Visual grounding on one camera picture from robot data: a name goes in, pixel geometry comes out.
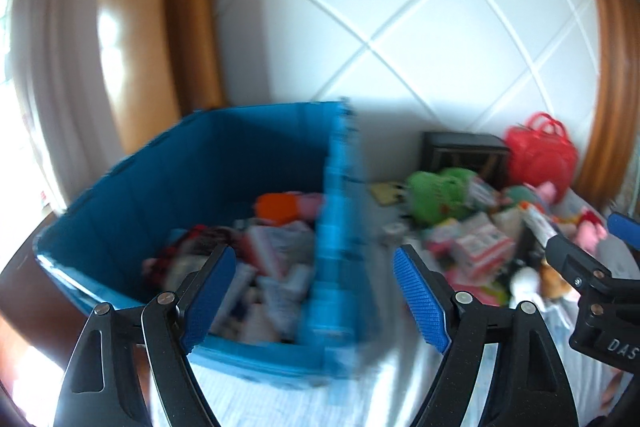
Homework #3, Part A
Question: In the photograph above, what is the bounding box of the wooden wall frame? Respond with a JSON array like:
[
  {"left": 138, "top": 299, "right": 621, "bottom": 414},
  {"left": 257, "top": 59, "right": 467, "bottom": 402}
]
[
  {"left": 97, "top": 0, "right": 226, "bottom": 152},
  {"left": 570, "top": 0, "right": 640, "bottom": 208}
]

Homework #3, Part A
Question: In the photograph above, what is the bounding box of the white long box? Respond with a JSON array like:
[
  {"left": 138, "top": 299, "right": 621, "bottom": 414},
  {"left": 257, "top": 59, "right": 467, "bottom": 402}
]
[{"left": 520, "top": 202, "right": 558, "bottom": 240}]

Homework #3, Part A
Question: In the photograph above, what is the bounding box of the white curtain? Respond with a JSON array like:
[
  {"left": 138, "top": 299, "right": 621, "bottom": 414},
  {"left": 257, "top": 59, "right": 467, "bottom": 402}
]
[{"left": 7, "top": 0, "right": 121, "bottom": 218}]

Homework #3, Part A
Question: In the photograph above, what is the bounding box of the white plush toy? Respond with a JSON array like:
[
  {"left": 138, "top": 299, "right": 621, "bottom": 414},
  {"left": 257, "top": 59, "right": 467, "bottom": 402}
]
[{"left": 507, "top": 267, "right": 543, "bottom": 308}]

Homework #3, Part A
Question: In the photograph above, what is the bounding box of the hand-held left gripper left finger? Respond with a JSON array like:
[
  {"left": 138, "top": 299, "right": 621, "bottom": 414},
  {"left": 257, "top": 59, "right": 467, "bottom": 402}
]
[{"left": 52, "top": 244, "right": 237, "bottom": 427}]

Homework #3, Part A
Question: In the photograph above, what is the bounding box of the red toy suitcase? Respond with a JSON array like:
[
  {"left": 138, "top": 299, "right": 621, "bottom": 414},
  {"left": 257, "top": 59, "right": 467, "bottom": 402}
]
[{"left": 504, "top": 112, "right": 578, "bottom": 192}]

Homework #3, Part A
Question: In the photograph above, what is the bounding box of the orange pink plush toy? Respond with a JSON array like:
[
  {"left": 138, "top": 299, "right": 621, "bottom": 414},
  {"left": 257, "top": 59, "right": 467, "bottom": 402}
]
[{"left": 254, "top": 192, "right": 326, "bottom": 223}]

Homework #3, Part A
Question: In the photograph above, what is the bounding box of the blue plastic crate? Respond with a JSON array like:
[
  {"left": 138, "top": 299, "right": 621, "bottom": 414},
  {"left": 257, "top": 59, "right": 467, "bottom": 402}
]
[{"left": 32, "top": 99, "right": 371, "bottom": 393}]

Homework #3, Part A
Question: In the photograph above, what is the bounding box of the striped tablecloth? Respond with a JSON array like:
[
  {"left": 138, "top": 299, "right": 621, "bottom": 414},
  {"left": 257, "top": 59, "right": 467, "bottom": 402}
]
[{"left": 150, "top": 187, "right": 640, "bottom": 427}]

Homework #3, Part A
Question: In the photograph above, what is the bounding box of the maroon lettered cloth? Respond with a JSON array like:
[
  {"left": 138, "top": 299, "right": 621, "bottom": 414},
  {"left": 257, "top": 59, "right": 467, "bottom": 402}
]
[{"left": 142, "top": 227, "right": 236, "bottom": 288}]

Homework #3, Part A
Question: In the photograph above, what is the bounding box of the yellow notepad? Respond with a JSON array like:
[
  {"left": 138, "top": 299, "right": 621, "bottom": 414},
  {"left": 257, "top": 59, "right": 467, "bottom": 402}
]
[{"left": 370, "top": 182, "right": 408, "bottom": 206}]

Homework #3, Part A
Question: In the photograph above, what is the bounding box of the heap of white pink boxes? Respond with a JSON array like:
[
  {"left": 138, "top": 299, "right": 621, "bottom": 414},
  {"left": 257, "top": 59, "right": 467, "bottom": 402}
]
[{"left": 165, "top": 217, "right": 321, "bottom": 343}]

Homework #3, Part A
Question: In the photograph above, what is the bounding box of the white card box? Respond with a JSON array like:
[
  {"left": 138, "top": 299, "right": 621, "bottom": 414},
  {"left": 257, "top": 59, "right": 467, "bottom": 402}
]
[{"left": 492, "top": 207, "right": 526, "bottom": 238}]

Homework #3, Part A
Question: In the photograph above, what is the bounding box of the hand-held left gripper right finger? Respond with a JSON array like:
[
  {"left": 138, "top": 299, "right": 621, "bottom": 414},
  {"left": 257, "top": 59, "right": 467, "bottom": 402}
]
[{"left": 392, "top": 244, "right": 581, "bottom": 427}]

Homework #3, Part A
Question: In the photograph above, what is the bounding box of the pink white medicine box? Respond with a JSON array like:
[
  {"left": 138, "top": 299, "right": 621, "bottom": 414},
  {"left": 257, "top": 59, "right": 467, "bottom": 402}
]
[{"left": 452, "top": 227, "right": 516, "bottom": 278}]

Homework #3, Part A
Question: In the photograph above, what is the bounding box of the teal pink plush toy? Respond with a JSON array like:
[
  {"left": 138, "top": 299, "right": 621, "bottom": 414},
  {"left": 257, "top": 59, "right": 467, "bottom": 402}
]
[{"left": 502, "top": 181, "right": 561, "bottom": 208}]

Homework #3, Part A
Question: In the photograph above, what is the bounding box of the yellow green packet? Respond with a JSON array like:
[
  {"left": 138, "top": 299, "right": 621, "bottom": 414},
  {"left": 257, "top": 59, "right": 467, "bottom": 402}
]
[{"left": 470, "top": 284, "right": 508, "bottom": 308}]

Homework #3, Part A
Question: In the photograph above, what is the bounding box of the pink pig plush toy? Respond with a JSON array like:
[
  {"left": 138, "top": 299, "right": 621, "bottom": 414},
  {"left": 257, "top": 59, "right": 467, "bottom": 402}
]
[{"left": 570, "top": 207, "right": 611, "bottom": 253}]

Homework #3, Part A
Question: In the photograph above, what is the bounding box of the green plush toy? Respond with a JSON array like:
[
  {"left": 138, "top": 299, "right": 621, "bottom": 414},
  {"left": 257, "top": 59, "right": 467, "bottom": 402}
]
[{"left": 405, "top": 168, "right": 481, "bottom": 228}]

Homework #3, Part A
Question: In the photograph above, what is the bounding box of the black gift box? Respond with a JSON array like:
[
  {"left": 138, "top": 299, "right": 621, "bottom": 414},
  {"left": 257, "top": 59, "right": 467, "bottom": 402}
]
[{"left": 420, "top": 131, "right": 511, "bottom": 188}]

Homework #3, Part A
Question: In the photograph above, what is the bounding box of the brown orange plush toy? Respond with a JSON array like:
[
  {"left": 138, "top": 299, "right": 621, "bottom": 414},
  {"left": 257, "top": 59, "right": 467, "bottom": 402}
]
[{"left": 540, "top": 259, "right": 573, "bottom": 300}]

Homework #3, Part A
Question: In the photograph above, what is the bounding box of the pale pink box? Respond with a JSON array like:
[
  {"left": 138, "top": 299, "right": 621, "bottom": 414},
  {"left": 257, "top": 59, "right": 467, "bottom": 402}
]
[{"left": 422, "top": 219, "right": 468, "bottom": 255}]

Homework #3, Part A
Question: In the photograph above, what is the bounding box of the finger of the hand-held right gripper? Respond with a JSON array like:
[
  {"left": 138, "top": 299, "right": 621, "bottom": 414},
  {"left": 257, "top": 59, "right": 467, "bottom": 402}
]
[
  {"left": 606, "top": 212, "right": 640, "bottom": 253},
  {"left": 545, "top": 234, "right": 640, "bottom": 328}
]

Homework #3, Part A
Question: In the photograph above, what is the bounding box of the green pink white box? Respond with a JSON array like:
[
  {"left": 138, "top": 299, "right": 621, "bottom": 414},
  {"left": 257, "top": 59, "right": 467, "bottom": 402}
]
[{"left": 467, "top": 179, "right": 503, "bottom": 210}]

